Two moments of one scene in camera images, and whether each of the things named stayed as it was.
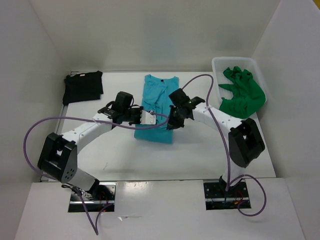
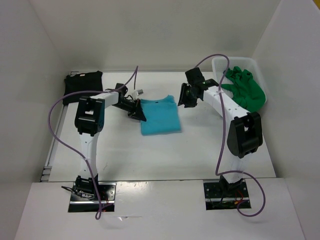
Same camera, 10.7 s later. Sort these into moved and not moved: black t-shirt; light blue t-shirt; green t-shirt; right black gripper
Moved: light blue t-shirt; right black gripper
Not moved: green t-shirt; black t-shirt
